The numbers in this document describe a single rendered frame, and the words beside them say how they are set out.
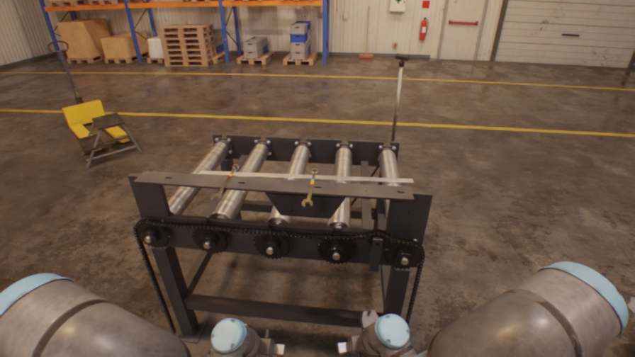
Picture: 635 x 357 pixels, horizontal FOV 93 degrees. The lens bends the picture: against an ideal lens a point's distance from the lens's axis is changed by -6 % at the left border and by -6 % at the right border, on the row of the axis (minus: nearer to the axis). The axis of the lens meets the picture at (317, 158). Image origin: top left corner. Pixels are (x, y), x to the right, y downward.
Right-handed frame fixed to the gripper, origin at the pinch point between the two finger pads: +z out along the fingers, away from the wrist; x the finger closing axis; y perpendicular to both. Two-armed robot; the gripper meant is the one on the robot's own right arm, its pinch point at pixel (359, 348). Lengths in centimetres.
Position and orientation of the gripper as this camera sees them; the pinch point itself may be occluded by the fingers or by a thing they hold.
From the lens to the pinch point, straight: 132.1
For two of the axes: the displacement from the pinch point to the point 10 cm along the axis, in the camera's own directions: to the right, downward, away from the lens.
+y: 1.3, 7.8, -6.1
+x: 9.7, 0.1, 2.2
